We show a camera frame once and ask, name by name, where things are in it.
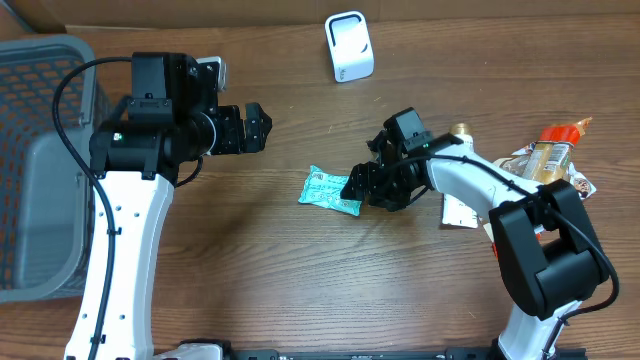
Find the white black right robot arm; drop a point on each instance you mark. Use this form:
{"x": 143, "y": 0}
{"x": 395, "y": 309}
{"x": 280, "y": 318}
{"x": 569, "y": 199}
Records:
{"x": 550, "y": 258}

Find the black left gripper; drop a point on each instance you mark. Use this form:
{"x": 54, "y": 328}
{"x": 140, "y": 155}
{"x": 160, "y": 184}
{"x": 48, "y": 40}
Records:
{"x": 238, "y": 141}

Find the teal snack packet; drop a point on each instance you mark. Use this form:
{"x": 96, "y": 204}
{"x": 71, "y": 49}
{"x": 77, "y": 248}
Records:
{"x": 324, "y": 190}

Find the white gold-capped cream tube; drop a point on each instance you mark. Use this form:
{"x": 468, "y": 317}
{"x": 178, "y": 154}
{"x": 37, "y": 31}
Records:
{"x": 455, "y": 212}

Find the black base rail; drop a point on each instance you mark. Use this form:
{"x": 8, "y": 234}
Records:
{"x": 201, "y": 348}

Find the grey plastic shopping basket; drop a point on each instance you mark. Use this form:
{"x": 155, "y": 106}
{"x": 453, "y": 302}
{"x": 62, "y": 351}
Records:
{"x": 46, "y": 200}

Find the white black barcode scanner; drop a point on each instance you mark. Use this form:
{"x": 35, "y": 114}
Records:
{"x": 349, "y": 46}

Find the beige Pantree snack pouch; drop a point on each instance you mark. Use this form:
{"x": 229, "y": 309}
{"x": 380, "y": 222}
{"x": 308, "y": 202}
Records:
{"x": 517, "y": 161}

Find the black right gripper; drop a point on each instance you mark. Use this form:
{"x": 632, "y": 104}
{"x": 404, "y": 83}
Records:
{"x": 369, "y": 179}

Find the orange spaghetti pasta packet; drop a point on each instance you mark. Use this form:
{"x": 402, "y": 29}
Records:
{"x": 553, "y": 151}

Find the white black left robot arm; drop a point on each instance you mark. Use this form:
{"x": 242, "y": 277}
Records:
{"x": 172, "y": 116}

